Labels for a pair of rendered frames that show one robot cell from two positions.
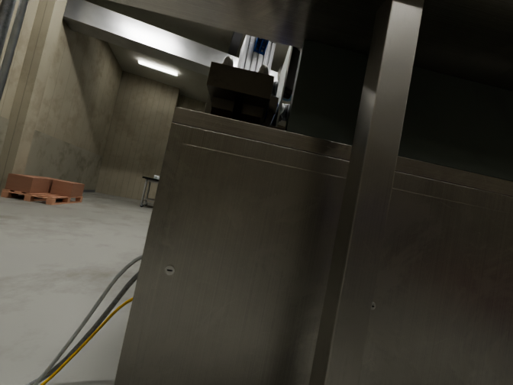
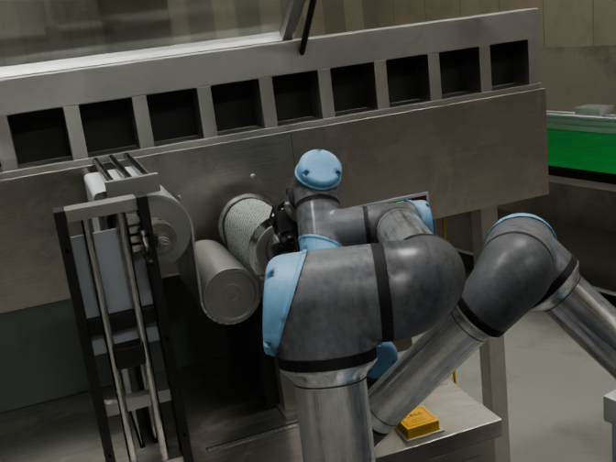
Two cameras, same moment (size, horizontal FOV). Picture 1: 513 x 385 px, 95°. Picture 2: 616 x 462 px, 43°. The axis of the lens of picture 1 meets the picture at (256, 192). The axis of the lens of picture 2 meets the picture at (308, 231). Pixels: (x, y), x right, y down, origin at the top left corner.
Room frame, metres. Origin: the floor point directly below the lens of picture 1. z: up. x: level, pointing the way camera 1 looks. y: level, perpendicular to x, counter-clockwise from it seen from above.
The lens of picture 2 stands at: (2.47, -0.40, 1.72)
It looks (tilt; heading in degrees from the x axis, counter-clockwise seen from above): 16 degrees down; 166
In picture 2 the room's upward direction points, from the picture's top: 7 degrees counter-clockwise
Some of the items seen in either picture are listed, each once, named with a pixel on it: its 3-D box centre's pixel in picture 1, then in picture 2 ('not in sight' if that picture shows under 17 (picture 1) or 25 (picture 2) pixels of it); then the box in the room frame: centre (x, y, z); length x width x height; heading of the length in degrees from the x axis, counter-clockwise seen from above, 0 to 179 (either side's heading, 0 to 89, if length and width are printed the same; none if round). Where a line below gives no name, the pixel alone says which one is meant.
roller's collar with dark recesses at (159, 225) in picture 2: not in sight; (158, 236); (0.98, -0.31, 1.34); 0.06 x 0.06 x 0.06; 4
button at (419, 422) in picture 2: not in sight; (415, 422); (1.16, 0.11, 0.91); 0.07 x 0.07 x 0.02; 4
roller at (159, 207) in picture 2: not in sight; (146, 220); (0.82, -0.32, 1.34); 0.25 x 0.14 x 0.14; 4
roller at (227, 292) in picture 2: not in sight; (217, 279); (0.82, -0.19, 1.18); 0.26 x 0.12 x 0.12; 4
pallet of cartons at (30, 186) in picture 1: (49, 189); not in sight; (4.54, 3.91, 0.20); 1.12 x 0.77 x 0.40; 16
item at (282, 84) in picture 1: (279, 92); not in sight; (0.81, -0.01, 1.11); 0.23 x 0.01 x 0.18; 4
